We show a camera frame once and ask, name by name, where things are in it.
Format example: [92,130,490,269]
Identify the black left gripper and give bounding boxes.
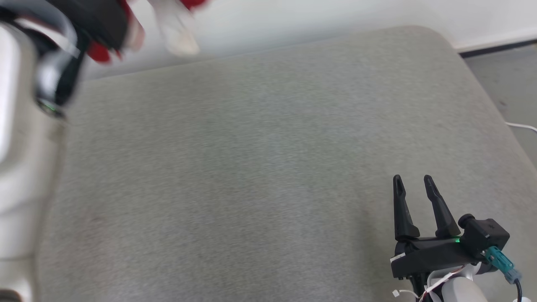
[46,0,131,50]

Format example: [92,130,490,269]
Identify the teal cable connector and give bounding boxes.
[482,246,522,284]

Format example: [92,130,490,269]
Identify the thin white red wires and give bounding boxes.
[392,265,466,302]

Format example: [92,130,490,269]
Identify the red jersey with navy number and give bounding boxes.
[86,0,210,64]

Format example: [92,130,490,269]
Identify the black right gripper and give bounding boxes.
[390,174,481,281]

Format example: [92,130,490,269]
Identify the white floor cable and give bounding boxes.
[505,121,537,133]

